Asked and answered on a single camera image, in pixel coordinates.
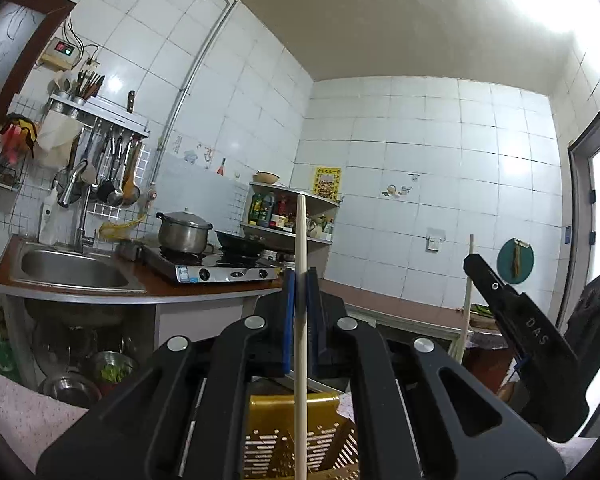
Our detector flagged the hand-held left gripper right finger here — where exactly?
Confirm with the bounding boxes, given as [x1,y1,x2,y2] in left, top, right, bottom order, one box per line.
[305,267,566,480]

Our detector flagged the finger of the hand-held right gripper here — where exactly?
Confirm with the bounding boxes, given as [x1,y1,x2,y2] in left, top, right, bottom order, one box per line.
[463,253,589,444]

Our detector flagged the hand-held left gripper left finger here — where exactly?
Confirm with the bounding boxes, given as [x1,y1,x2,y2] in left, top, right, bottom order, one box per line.
[36,270,297,480]

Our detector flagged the wooden chopstick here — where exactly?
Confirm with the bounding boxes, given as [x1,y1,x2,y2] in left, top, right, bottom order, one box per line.
[296,195,309,480]
[449,233,477,363]

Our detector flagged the yellow perforated utensil basket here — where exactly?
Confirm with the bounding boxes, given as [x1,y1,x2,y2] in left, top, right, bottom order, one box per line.
[242,392,359,480]

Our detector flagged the utensils in rack holder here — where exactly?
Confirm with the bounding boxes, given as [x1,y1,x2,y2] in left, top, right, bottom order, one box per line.
[74,69,106,102]

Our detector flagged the teal round cutting board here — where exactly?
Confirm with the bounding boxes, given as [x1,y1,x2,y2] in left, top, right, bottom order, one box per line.
[496,238,535,286]

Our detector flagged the white corner shelf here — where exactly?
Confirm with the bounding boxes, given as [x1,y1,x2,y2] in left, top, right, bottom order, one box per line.
[239,181,342,262]

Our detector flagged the brown side counter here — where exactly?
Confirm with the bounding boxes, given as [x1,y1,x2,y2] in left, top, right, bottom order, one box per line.
[319,279,475,342]

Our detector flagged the steel gas stove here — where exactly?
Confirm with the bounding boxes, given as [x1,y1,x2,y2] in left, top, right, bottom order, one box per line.
[140,245,284,284]

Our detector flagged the black wok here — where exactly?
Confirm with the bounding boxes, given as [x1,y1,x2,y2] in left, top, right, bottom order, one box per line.
[214,230,269,262]

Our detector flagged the blue capped bottle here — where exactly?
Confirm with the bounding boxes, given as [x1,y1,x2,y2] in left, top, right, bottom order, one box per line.
[258,192,276,228]

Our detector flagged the steel pot with lid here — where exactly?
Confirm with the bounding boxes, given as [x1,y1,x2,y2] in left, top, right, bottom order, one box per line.
[155,211,215,256]

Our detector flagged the brown kitchen counter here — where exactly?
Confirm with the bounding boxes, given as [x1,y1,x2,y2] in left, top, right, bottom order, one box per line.
[0,236,287,307]

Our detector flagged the steel bowl with greens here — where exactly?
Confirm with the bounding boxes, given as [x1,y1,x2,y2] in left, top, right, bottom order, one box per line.
[87,350,139,397]

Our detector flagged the hanging metal ladle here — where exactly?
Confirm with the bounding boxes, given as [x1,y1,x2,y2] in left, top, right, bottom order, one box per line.
[105,130,126,207]

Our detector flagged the stainless steel sink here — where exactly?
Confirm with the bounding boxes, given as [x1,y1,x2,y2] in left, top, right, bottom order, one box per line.
[19,246,147,294]

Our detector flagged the chrome faucet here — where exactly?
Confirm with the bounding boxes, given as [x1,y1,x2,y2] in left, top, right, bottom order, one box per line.
[56,160,97,254]

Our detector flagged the white soap dispenser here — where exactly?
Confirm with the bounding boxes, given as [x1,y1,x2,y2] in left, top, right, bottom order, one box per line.
[38,187,61,244]

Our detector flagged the floral pink tablecloth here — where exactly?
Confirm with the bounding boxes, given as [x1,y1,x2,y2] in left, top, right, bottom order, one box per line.
[0,360,93,473]

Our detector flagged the white plastic bag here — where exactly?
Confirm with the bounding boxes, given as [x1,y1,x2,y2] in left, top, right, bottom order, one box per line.
[34,109,84,169]

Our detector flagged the red and yellow gloves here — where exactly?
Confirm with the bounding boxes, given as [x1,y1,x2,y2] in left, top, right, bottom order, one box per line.
[0,113,39,162]

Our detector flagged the beige control box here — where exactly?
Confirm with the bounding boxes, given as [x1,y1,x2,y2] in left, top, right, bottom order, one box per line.
[37,37,81,71]

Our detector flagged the dark window frame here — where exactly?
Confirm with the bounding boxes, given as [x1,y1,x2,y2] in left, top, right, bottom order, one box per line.
[566,79,600,332]

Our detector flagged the yellow wall poster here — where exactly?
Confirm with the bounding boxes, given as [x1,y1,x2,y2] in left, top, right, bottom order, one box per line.
[312,166,342,201]

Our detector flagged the hanging wooden-handled skimmer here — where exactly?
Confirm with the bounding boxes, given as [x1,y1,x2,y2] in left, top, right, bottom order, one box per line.
[122,135,144,207]

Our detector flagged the metal wall pipe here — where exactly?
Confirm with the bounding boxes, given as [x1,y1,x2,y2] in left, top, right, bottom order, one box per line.
[147,0,239,211]

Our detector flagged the metal wall utensil rack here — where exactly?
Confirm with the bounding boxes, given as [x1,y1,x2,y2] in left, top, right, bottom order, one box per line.
[48,92,151,139]

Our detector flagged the wire wall basket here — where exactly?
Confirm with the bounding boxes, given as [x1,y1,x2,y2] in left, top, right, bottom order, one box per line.
[0,159,24,192]

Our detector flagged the brown door frame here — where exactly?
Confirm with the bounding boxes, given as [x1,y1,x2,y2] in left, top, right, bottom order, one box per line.
[0,0,77,261]

